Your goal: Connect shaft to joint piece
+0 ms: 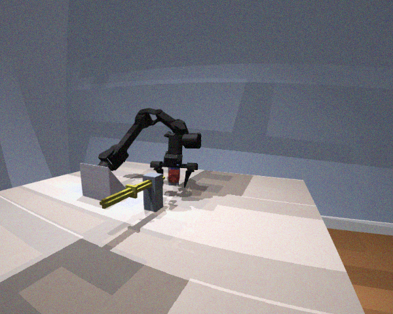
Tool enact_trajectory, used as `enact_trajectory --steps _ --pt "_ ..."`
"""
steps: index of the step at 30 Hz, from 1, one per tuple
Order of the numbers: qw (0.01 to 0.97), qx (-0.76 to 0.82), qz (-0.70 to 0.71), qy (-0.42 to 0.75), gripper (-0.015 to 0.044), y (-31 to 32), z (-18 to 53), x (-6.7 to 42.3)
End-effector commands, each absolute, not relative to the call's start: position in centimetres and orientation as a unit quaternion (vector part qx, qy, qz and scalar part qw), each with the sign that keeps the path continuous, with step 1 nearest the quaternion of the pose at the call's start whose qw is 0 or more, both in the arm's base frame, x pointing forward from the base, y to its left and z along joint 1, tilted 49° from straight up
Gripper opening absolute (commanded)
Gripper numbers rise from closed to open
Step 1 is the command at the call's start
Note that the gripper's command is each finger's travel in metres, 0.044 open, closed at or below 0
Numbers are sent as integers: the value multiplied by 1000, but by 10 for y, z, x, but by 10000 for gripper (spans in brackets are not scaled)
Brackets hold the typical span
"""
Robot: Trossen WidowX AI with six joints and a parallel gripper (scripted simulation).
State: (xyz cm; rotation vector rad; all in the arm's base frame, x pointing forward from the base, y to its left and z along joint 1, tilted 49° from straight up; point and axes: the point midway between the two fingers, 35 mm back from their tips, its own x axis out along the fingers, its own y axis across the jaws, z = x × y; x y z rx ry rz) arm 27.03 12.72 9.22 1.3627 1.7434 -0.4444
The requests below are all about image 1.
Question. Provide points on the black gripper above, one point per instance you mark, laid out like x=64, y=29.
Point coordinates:
x=190, y=166

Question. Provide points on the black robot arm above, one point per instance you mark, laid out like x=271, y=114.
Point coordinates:
x=117, y=154

